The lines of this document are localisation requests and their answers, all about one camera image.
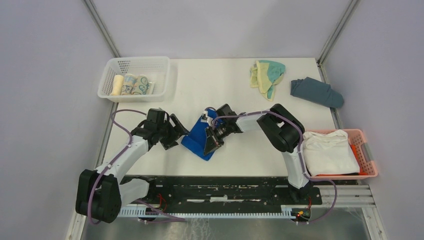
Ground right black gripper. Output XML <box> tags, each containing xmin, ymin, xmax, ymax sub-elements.
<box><xmin>204</xmin><ymin>121</ymin><xmax>231</xmax><ymax>156</ymax></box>

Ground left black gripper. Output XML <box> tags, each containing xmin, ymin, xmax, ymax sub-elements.
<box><xmin>157</xmin><ymin>114</ymin><xmax>190</xmax><ymax>150</ymax></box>

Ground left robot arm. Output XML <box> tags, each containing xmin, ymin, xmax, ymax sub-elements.
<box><xmin>75</xmin><ymin>108</ymin><xmax>189</xmax><ymax>225</ymax></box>

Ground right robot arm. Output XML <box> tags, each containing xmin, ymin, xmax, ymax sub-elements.
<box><xmin>203</xmin><ymin>103</ymin><xmax>313</xmax><ymax>204</ymax></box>

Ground patterned rolled towel right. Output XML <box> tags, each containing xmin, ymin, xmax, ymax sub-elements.
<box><xmin>131</xmin><ymin>75</ymin><xmax>155</xmax><ymax>95</ymax></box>

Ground patterned rolled towel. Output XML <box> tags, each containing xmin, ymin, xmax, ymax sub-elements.
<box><xmin>121</xmin><ymin>73</ymin><xmax>137</xmax><ymax>95</ymax></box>
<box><xmin>131</xmin><ymin>75</ymin><xmax>155</xmax><ymax>95</ymax></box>

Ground patterned rolled towel left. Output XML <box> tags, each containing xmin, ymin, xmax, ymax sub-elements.
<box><xmin>121</xmin><ymin>73</ymin><xmax>137</xmax><ymax>95</ymax></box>

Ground white plastic basket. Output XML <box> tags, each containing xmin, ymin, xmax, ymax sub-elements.
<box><xmin>97</xmin><ymin>56</ymin><xmax>171</xmax><ymax>103</ymax></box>

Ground cream rolled towel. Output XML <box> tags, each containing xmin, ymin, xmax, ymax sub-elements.
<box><xmin>109</xmin><ymin>74</ymin><xmax>125</xmax><ymax>96</ymax></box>

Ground green yellow towel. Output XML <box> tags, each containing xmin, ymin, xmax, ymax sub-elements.
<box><xmin>249</xmin><ymin>60</ymin><xmax>286</xmax><ymax>102</ymax></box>

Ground grey blue towel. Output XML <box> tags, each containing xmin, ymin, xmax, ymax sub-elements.
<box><xmin>290</xmin><ymin>77</ymin><xmax>344</xmax><ymax>109</ymax></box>

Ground white cloth in pink basket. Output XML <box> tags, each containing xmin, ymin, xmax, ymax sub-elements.
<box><xmin>302</xmin><ymin>129</ymin><xmax>360</xmax><ymax>177</ymax></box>

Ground pink plastic basket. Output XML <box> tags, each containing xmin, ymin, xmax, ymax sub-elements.
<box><xmin>305</xmin><ymin>129</ymin><xmax>378</xmax><ymax>181</ymax></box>

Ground orange item in basket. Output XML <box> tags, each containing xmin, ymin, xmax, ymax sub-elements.
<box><xmin>350</xmin><ymin>144</ymin><xmax>368</xmax><ymax>176</ymax></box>

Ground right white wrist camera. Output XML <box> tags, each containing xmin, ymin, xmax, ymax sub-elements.
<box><xmin>200</xmin><ymin>110</ymin><xmax>212</xmax><ymax>125</ymax></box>

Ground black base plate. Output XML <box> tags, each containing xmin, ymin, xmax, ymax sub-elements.
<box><xmin>140</xmin><ymin>176</ymin><xmax>335</xmax><ymax>215</ymax></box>

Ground white cable duct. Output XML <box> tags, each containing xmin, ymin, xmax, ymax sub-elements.
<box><xmin>117</xmin><ymin>204</ymin><xmax>300</xmax><ymax>220</ymax></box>

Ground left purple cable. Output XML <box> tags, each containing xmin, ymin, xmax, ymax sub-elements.
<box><xmin>86</xmin><ymin>109</ymin><xmax>186</xmax><ymax>225</ymax></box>

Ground aluminium frame rails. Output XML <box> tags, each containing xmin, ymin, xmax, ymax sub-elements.
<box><xmin>66</xmin><ymin>185</ymin><xmax>387</xmax><ymax>240</ymax></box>

